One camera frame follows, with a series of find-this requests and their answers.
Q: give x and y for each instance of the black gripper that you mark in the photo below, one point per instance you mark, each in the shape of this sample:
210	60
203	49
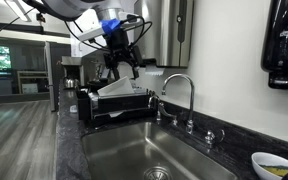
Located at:
119	43

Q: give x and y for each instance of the stainless steel sink basin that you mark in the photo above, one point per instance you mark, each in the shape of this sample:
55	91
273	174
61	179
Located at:
124	150

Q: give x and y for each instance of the metal sink drain strainer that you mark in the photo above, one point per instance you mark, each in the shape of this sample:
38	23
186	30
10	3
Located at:
157	175

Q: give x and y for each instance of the white paper towel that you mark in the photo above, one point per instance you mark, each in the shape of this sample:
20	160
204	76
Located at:
155	70

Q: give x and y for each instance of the grey coffee maker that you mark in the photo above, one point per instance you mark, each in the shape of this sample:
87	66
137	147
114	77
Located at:
72	66

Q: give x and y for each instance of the steel paper towel dispenser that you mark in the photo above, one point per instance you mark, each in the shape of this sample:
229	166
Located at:
164	33

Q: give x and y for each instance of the black cutlery holder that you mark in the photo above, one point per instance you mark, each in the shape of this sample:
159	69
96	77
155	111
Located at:
83	106

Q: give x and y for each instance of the silver kettle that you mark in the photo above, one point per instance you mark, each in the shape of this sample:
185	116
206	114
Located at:
70	83

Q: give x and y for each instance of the chrome gooseneck faucet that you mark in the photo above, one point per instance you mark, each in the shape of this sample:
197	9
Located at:
191	100

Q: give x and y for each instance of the white shelf unit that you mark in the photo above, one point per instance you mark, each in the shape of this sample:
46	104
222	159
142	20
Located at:
32	81

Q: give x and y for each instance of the ceiling light fixture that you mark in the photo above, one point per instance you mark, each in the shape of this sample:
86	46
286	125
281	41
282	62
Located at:
17	8

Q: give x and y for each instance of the black soap dispenser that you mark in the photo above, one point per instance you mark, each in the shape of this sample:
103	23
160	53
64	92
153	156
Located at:
284	40

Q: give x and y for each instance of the white ceramic bowl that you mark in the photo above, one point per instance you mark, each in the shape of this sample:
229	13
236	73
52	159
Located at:
260	166

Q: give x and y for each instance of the yellow green scrub sponge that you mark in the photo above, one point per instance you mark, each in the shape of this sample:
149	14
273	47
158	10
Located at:
277	170

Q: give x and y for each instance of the blue taped wrist mount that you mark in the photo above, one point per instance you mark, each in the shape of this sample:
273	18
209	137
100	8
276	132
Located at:
110	25

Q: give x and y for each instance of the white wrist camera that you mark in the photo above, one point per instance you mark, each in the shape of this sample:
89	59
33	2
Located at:
90	33

